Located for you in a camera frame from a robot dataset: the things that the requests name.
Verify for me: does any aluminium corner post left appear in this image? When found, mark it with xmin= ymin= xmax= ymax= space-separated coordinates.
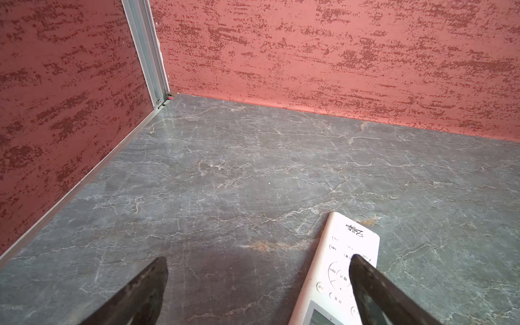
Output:
xmin=122 ymin=0 xmax=171 ymax=111

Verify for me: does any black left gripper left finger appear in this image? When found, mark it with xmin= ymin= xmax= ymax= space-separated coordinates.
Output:
xmin=81 ymin=257 xmax=169 ymax=324

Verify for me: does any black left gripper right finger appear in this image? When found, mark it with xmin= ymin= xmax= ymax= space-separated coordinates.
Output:
xmin=349 ymin=254 xmax=441 ymax=325

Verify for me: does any white remote with screen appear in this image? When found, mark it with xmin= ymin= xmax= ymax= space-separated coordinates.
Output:
xmin=289 ymin=212 xmax=380 ymax=324

